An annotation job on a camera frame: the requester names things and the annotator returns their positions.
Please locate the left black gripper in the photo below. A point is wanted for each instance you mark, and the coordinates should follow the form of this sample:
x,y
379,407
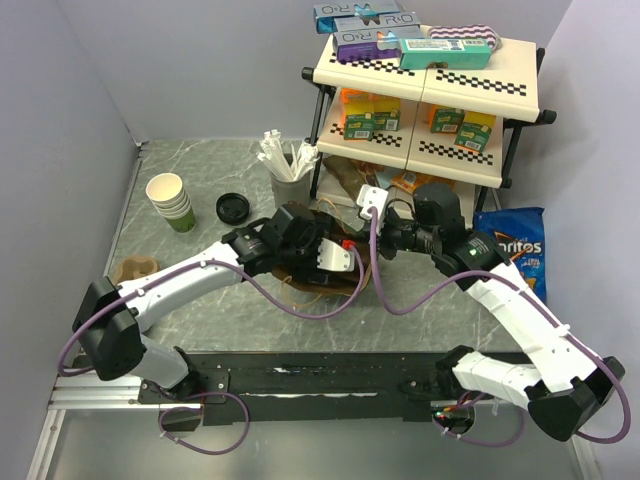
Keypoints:
x,y
318,229

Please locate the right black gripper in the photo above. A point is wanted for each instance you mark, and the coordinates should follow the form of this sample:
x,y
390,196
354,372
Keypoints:
x,y
388,253

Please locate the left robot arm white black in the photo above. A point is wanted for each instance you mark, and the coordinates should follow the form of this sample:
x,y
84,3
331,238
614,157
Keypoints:
x,y
113,319

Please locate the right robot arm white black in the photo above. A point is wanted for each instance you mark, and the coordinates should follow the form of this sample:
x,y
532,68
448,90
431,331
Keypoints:
x,y
565,387

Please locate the grey straw holder cup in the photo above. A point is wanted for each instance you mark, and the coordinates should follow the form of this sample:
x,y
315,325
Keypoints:
x,y
286,192

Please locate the orange snack packet lower shelf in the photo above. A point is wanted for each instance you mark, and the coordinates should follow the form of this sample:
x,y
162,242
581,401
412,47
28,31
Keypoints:
x,y
409,181

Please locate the brown snack packet under shelf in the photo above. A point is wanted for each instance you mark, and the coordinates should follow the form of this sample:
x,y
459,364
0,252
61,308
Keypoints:
x,y
353,174

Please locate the cream checkered two-tier shelf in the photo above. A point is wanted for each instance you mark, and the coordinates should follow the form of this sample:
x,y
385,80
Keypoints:
x,y
507,89

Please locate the blue Doritos chip bag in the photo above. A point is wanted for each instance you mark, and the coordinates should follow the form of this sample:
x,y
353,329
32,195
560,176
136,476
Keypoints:
x,y
520,232

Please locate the orange green crayon box right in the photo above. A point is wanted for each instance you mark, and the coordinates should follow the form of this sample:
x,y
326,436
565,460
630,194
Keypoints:
x,y
443,119

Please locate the yellow green crayon box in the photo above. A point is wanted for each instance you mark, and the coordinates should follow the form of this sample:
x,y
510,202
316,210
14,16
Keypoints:
x,y
387,113

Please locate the yellow green box far right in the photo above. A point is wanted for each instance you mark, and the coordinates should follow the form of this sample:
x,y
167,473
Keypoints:
x,y
475,131

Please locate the orange yellow crayon box left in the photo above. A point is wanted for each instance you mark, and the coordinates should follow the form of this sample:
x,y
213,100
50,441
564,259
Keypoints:
x,y
358,115

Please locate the stack of paper cups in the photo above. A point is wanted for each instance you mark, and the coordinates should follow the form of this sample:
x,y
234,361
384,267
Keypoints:
x,y
170,199

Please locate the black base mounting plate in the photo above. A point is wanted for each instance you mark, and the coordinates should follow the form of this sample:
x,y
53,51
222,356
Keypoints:
x,y
299,386

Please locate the brown cardboard cup carrier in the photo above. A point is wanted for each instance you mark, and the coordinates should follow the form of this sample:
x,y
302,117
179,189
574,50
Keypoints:
x,y
134,267

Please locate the teal long box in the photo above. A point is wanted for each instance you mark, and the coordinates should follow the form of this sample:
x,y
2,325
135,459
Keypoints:
x,y
466,54

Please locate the purple R.O toothpaste box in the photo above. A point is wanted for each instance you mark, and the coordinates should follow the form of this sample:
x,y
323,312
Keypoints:
x,y
372,43

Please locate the purple white wavy pouch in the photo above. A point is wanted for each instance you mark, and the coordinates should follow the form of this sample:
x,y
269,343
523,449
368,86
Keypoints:
x,y
472,31

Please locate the grey R.O toothpaste box middle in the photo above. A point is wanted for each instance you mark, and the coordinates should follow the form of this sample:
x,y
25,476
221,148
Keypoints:
x,y
383,21

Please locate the blue R.O toothpaste box top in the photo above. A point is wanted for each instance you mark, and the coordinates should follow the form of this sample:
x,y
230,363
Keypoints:
x,y
325,14

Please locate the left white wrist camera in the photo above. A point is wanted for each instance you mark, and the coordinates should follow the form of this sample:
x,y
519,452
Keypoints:
x,y
333,257

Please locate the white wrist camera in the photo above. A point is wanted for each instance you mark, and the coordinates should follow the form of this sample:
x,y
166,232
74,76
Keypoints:
x,y
372,202
333,257

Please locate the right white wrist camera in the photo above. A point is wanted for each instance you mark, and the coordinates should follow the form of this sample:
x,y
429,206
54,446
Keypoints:
x,y
372,202

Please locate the aluminium rail frame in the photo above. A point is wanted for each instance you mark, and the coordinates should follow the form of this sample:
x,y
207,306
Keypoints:
x,y
83,392

